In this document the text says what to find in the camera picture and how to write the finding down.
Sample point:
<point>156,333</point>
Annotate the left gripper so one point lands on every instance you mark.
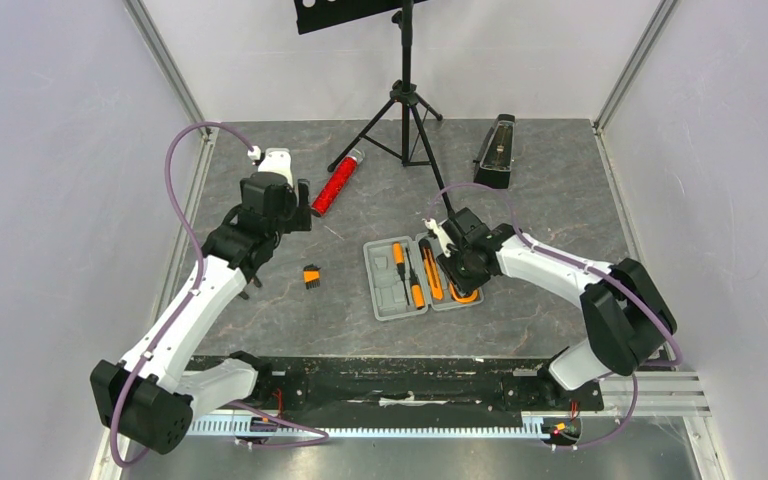
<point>299,218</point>

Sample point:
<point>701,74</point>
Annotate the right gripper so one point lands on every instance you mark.
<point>462,266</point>

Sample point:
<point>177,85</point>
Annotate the orange tape measure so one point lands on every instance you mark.
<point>463,296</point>

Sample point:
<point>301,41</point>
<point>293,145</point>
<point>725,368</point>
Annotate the orange black utility knife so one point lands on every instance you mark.
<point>432,271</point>

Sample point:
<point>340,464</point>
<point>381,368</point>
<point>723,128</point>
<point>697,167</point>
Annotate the orange handled screwdriver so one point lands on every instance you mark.
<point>399,260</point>
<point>415,288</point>

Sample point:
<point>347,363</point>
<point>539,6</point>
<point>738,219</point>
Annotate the grey plastic tool case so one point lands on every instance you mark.
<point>387,296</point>

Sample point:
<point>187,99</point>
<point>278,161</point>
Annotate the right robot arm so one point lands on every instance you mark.
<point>626,318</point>

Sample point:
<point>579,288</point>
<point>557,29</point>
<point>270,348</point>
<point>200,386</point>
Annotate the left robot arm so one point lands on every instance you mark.
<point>145,395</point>

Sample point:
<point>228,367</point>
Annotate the red glitter tube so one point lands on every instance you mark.
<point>335,184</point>

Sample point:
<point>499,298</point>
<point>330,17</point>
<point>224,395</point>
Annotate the orange hex key set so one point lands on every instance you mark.
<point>311,276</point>

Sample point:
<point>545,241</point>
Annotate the black metronome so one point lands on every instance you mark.
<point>493,164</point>

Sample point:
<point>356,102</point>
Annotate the black tripod stand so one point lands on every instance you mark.
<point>404,93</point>

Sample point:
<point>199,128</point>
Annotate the black perforated stand plate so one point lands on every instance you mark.
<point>317,15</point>

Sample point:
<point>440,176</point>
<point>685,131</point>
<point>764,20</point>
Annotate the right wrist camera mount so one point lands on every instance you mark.
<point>437,232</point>

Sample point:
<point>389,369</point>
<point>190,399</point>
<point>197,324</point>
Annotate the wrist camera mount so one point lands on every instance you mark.
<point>437,232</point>
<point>273,160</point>

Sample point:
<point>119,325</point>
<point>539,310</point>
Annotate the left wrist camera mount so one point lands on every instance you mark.
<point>273,160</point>

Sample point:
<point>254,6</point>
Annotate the grey slotted cable duct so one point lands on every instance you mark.
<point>230,424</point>

